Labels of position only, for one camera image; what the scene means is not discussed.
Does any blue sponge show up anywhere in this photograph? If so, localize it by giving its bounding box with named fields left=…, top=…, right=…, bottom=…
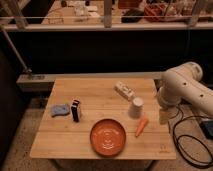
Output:
left=51, top=104, right=69, bottom=117

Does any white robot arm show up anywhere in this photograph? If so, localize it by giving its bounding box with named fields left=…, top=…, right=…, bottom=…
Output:
left=157, top=62, right=213, bottom=125

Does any black floor cable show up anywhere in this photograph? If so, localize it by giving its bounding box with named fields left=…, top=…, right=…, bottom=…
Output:
left=166, top=105, right=213, bottom=170

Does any black power adapter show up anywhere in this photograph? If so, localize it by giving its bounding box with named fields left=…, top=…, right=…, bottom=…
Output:
left=200, top=121, right=213, bottom=140

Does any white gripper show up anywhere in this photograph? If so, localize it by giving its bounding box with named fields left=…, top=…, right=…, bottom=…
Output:
left=159, top=108, right=176, bottom=125

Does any white rectangular box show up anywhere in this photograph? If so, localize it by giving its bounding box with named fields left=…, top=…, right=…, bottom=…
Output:
left=114, top=81, right=135, bottom=101

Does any orange toy carrot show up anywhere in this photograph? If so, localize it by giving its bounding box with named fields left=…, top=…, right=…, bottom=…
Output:
left=135, top=117, right=148, bottom=137

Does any diagonal metal pole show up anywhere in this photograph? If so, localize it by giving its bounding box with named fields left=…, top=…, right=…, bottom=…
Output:
left=0, top=26, right=32, bottom=77

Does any grey metal ledge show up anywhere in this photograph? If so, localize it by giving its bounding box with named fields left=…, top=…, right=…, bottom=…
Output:
left=16, top=71, right=213, bottom=93

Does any wooden table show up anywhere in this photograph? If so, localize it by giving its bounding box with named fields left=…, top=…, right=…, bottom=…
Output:
left=30, top=78, right=176, bottom=160

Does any black eraser block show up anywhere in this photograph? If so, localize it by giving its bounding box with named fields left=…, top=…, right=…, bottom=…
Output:
left=71, top=100, right=81, bottom=122

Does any orange plate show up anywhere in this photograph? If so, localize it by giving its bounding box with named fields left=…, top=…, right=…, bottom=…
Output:
left=90, top=119, right=126, bottom=157

